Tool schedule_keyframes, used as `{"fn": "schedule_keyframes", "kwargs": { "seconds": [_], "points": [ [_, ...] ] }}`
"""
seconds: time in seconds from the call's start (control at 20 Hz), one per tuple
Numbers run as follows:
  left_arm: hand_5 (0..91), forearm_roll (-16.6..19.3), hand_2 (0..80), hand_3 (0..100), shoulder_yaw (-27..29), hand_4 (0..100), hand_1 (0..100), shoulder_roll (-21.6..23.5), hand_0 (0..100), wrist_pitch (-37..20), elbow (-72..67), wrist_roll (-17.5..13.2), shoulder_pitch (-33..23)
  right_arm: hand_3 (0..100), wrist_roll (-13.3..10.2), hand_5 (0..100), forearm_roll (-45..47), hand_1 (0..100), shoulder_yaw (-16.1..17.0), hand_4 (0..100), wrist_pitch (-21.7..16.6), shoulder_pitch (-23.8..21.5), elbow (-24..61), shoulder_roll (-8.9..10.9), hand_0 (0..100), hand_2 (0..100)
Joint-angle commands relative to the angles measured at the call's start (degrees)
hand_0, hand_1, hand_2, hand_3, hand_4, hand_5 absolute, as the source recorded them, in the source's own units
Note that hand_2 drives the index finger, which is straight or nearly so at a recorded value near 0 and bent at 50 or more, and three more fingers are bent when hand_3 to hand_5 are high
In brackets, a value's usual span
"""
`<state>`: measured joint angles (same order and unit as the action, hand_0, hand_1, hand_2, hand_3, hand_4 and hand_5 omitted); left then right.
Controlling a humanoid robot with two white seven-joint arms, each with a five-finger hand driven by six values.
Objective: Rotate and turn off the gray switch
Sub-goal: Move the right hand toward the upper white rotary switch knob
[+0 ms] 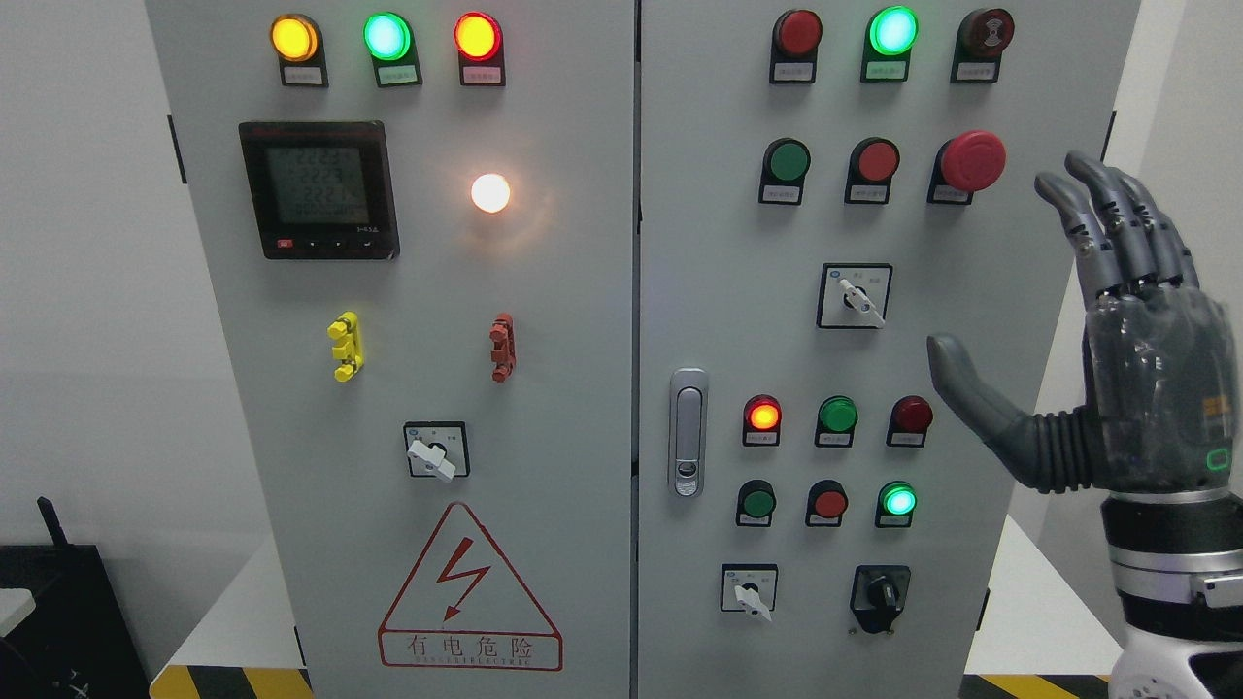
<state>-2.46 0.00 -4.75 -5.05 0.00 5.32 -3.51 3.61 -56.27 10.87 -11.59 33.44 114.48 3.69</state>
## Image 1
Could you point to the gray robotic right hand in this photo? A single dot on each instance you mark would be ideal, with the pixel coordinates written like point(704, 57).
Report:
point(1162, 407)

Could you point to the gray rotary switch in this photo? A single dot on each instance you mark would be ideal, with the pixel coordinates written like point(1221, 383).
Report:
point(749, 588)
point(437, 449)
point(854, 296)

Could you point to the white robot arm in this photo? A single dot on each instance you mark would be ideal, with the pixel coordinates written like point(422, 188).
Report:
point(1177, 565)

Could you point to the dark red indicator light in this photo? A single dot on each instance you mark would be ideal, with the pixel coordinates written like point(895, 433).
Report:
point(910, 418)

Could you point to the lit green push button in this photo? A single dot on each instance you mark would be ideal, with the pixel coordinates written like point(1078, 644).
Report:
point(895, 505)

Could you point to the red emergency stop button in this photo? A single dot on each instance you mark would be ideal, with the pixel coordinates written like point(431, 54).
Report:
point(966, 164)

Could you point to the middle green indicator light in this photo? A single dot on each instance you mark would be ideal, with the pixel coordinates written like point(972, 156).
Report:
point(836, 423)

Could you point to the lower red push button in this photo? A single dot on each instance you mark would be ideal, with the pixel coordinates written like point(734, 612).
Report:
point(826, 504)

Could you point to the red push button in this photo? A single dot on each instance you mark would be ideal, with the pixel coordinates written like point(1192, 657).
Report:
point(873, 162)
point(826, 504)

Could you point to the upper red push button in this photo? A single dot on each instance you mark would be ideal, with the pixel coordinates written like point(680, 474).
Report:
point(873, 162)

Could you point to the lit red indicator light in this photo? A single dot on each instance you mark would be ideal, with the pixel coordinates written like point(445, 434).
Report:
point(762, 420)

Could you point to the lower green push button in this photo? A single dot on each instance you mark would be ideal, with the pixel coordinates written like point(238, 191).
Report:
point(755, 504)

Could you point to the dark red buzzer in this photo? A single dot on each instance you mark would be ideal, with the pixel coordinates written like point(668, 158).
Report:
point(982, 38)

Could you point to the upper green push button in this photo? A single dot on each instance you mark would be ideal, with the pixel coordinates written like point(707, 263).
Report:
point(784, 166)

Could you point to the top right green light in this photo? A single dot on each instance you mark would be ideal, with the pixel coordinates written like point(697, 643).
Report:
point(889, 39)

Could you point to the top right red light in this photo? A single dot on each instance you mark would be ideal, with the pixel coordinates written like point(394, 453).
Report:
point(795, 41)

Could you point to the gray electrical cabinet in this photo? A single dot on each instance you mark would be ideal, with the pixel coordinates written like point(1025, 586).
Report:
point(632, 134)

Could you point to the red terminal clip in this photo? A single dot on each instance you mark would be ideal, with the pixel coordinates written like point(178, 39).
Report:
point(503, 352)

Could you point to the white glowing lamp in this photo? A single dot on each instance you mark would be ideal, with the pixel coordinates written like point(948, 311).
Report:
point(491, 193)

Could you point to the red electric hazard sticker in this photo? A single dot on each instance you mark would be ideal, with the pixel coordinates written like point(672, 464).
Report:
point(463, 606)

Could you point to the top left red light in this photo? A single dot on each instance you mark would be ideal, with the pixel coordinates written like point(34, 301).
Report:
point(478, 38)

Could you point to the yellow terminal clip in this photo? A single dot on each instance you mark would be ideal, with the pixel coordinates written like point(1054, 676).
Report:
point(345, 334)

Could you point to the top left green light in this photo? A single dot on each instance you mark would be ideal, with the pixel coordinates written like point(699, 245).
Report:
point(392, 50)

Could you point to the digital power meter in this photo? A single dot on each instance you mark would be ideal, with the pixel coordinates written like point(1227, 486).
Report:
point(321, 189)

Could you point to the yellow indicator light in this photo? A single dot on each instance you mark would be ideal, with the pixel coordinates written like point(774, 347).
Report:
point(298, 45)

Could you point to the black box with antenna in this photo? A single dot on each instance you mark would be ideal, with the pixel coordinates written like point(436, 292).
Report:
point(74, 643)

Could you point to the black rotary switch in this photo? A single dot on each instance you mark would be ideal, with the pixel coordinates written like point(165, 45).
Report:
point(879, 594)

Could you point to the silver door handle lock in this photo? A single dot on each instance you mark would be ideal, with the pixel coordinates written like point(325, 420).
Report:
point(688, 393)

